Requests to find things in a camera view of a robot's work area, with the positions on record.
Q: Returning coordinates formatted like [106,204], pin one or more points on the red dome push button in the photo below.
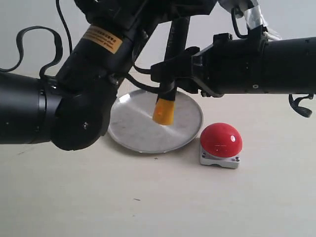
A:
[220,145]

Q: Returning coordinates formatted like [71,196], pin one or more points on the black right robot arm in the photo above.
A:
[258,66]

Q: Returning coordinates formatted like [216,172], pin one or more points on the round stainless steel plate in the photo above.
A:
[131,124]

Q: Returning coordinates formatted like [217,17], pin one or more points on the black and yellow claw hammer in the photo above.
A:
[177,38]

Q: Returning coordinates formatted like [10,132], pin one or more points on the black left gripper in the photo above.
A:
[202,71]

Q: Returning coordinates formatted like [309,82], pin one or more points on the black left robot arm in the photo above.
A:
[72,109]

